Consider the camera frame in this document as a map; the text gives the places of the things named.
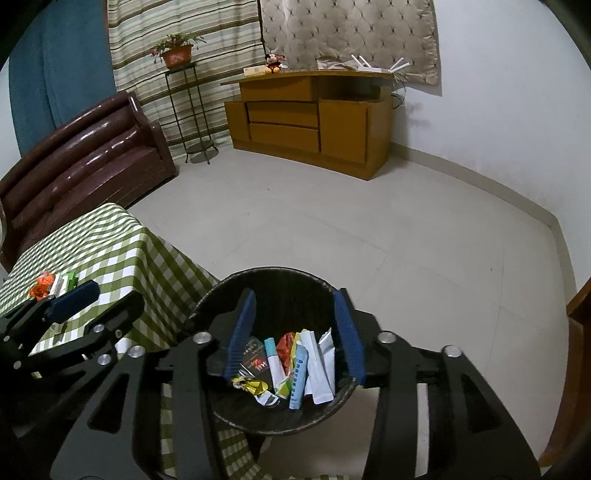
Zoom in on green white packet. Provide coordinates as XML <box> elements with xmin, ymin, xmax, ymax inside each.
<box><xmin>50</xmin><ymin>272</ymin><xmax>79</xmax><ymax>296</ymax></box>

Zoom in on yellow wrapper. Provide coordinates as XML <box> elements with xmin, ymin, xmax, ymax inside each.
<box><xmin>231</xmin><ymin>375</ymin><xmax>274</xmax><ymax>394</ymax></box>

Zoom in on white light blue packet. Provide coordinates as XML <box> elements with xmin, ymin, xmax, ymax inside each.
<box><xmin>288</xmin><ymin>344</ymin><xmax>311</xmax><ymax>411</ymax></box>

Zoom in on brown leather sofa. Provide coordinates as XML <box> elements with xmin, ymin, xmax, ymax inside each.
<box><xmin>0</xmin><ymin>91</ymin><xmax>179</xmax><ymax>273</ymax></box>

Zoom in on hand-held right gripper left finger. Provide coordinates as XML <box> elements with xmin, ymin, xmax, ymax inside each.
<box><xmin>51</xmin><ymin>288</ymin><xmax>257</xmax><ymax>480</ymax></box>

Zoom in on blue curtain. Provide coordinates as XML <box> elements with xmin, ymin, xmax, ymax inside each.
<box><xmin>9</xmin><ymin>0</ymin><xmax>116</xmax><ymax>158</ymax></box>

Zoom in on black red packet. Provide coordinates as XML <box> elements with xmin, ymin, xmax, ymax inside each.
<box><xmin>239</xmin><ymin>337</ymin><xmax>271</xmax><ymax>381</ymax></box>

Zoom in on white wrapper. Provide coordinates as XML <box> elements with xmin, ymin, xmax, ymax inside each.
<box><xmin>302</xmin><ymin>328</ymin><xmax>336</xmax><ymax>405</ymax></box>

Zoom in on beige quilted wall cloth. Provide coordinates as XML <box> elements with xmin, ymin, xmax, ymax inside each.
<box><xmin>261</xmin><ymin>0</ymin><xmax>439</xmax><ymax>86</ymax></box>

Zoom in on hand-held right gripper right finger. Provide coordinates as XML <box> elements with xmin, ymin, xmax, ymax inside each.
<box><xmin>333</xmin><ymin>288</ymin><xmax>541</xmax><ymax>480</ymax></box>

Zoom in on brown wooden door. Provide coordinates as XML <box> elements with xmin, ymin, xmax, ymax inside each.
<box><xmin>538</xmin><ymin>277</ymin><xmax>591</xmax><ymax>467</ymax></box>

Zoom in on striped curtain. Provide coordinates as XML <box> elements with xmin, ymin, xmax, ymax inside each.
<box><xmin>107</xmin><ymin>0</ymin><xmax>266</xmax><ymax>153</ymax></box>

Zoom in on black metal plant stand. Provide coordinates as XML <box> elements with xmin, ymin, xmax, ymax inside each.
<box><xmin>164</xmin><ymin>62</ymin><xmax>219</xmax><ymax>165</ymax></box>

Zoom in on orange wrapper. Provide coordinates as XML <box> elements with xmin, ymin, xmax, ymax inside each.
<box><xmin>276</xmin><ymin>332</ymin><xmax>302</xmax><ymax>370</ymax></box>

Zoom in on wooden cabinet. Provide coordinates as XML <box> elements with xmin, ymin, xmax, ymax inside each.
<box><xmin>221</xmin><ymin>69</ymin><xmax>399</xmax><ymax>182</ymax></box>

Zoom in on white router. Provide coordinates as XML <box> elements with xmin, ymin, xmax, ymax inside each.
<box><xmin>350</xmin><ymin>54</ymin><xmax>411</xmax><ymax>75</ymax></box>

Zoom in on potted plant orange pot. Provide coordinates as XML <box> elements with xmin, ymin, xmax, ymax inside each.
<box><xmin>148</xmin><ymin>33</ymin><xmax>207</xmax><ymax>70</ymax></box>

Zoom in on green checkered tablecloth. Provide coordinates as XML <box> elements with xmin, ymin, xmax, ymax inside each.
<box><xmin>0</xmin><ymin>202</ymin><xmax>262</xmax><ymax>480</ymax></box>

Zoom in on orange plastic bag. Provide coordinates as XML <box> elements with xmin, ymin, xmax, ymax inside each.
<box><xmin>28</xmin><ymin>272</ymin><xmax>56</xmax><ymax>298</ymax></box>

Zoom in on blue white tube sachet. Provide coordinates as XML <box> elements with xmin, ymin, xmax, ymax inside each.
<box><xmin>264</xmin><ymin>338</ymin><xmax>289</xmax><ymax>393</ymax></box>

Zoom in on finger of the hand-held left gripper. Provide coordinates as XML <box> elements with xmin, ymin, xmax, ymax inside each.
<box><xmin>0</xmin><ymin>279</ymin><xmax>101</xmax><ymax>352</ymax></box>
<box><xmin>28</xmin><ymin>291</ymin><xmax>145</xmax><ymax>377</ymax></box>

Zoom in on black waste bin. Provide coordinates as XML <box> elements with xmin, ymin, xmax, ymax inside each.
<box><xmin>182</xmin><ymin>266</ymin><xmax>358</xmax><ymax>437</ymax></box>

